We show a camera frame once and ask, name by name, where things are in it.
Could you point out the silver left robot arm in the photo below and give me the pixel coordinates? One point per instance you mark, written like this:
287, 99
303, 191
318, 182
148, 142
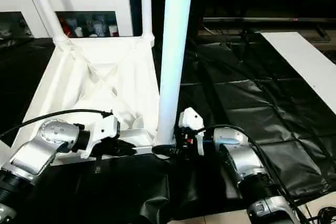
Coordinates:
37, 148

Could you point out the black metal rail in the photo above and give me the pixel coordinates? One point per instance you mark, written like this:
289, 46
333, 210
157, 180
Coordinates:
268, 20

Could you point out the white flat board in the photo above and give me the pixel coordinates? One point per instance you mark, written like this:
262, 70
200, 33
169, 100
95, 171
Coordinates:
304, 61

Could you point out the white plastic table top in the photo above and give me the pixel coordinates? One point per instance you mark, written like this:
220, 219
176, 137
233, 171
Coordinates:
105, 77

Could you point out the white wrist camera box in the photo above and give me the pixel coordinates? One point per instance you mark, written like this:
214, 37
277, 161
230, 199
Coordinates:
102, 129
190, 119

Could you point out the black mat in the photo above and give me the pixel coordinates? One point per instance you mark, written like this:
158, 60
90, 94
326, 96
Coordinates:
252, 103

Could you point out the white cabinet with glass doors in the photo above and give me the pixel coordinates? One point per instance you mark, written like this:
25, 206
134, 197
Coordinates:
84, 1

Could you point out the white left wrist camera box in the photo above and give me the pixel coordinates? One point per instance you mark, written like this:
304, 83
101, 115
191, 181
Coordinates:
102, 129

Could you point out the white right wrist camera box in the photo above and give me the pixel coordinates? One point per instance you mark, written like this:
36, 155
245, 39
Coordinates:
190, 119

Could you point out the white plastic table leg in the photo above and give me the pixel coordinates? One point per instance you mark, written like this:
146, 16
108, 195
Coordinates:
147, 3
173, 51
46, 6

